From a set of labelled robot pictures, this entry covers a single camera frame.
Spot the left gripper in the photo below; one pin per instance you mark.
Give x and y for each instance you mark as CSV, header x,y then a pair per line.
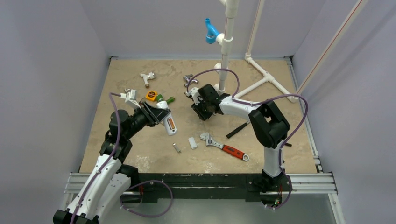
x,y
153,115

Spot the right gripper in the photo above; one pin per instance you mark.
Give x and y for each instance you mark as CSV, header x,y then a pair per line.
x,y
201,108

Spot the orange battery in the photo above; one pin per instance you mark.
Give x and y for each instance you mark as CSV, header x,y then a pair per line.
x,y
171,123

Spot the white remote control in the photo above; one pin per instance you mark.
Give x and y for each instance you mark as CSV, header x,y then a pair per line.
x,y
164,105

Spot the white battery cover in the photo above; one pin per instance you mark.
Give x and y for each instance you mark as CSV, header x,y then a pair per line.
x,y
192,143

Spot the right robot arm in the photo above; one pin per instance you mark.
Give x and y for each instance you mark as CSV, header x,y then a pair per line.
x,y
269,124

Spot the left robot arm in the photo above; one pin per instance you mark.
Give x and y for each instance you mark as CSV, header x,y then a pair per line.
x,y
110,177

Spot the green plastic faucet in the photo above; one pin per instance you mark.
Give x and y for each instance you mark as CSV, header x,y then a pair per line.
x,y
160,98

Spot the yellow tape measure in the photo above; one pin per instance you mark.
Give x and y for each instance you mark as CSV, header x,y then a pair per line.
x,y
151,95

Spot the chrome metal faucet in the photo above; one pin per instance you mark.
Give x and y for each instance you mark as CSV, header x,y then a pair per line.
x,y
188,78

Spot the red adjustable wrench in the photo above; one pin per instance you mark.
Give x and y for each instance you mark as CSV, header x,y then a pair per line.
x,y
210,141

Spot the silver sfp module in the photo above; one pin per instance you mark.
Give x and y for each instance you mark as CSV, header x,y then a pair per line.
x,y
176,148

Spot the blue pipe valve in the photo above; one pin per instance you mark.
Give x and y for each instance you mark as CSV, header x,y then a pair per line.
x,y
212,32

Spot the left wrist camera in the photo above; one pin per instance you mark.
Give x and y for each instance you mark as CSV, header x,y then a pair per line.
x,y
129,96

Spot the black handled hammer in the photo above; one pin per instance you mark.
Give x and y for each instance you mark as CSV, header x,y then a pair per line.
x,y
236,130

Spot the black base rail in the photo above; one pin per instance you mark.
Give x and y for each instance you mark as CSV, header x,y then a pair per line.
x,y
250,187

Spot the white pvc pipe frame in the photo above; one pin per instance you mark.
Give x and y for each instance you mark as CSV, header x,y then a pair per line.
x,y
225,41

